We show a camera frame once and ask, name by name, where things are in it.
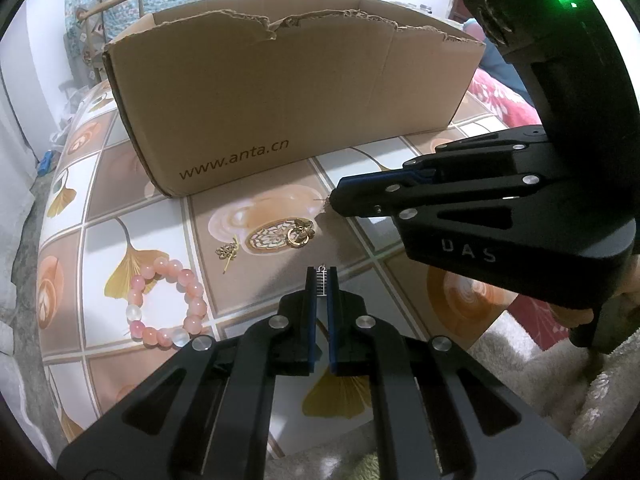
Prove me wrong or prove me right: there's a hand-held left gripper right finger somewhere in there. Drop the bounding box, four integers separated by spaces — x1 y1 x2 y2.
327 266 587 480

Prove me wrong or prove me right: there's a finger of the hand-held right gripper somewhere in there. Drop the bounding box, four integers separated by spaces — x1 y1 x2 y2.
332 172 552 220
385 126 552 182

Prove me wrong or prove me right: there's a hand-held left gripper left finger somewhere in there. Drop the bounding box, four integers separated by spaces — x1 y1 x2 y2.
56 266 319 480

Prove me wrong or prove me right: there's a gold ring butterfly earring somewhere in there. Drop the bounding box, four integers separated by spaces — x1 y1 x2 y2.
286 217 317 251

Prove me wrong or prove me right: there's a gold dragonfly charm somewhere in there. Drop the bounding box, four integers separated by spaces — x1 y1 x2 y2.
215 241 240 275

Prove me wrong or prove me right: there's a pink bead bracelet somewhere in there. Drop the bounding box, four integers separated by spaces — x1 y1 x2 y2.
126 257 208 348

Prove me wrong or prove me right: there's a brown cardboard box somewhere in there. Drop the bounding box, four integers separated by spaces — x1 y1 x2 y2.
102 0 487 198

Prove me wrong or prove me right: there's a person's right hand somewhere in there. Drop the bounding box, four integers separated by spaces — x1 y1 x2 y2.
552 305 601 332

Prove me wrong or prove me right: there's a pink floral blanket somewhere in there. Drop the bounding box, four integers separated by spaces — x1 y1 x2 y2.
462 66 583 361

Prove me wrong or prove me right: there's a blue plush pillow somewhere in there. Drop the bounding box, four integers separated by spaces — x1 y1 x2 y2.
462 17 531 106

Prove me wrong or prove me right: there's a green fluffy cloth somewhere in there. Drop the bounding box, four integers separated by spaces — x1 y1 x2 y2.
345 452 386 480

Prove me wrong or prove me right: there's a white plastic bag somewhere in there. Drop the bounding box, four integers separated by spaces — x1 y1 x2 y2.
52 82 88 141

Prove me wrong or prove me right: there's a wooden chair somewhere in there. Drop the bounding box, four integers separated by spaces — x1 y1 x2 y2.
75 0 151 81

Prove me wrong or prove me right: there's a white curtain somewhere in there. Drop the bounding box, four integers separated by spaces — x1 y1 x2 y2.
0 25 38 301

